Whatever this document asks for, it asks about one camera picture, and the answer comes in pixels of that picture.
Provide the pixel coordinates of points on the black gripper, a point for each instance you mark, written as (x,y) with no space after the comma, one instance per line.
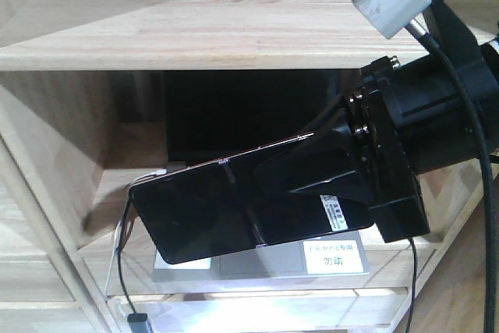
(415,124)

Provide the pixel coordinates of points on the black smartphone with white label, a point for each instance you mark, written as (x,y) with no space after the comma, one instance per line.
(218,207)

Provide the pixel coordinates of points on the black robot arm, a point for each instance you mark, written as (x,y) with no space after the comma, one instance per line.
(368,148)

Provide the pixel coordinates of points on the wooden desk shelf unit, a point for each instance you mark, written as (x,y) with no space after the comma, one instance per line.
(66,157)

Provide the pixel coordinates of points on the silver laptop computer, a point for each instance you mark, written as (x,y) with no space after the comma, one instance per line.
(210,114)

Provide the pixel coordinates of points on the grey usb adapter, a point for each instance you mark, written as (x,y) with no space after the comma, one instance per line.
(139,323)

